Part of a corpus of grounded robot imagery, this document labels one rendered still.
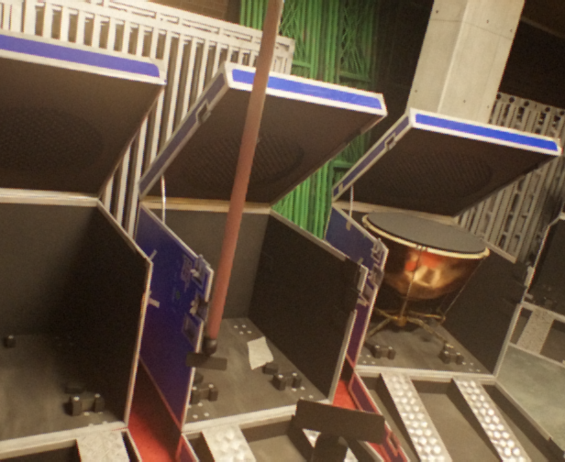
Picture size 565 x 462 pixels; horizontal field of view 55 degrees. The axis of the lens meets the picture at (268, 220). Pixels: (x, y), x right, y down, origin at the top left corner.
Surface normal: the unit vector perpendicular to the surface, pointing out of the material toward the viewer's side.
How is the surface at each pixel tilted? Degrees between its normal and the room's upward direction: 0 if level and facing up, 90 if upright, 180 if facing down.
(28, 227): 90
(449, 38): 90
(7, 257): 90
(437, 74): 90
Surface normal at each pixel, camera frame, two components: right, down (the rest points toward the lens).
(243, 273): 0.49, 0.33
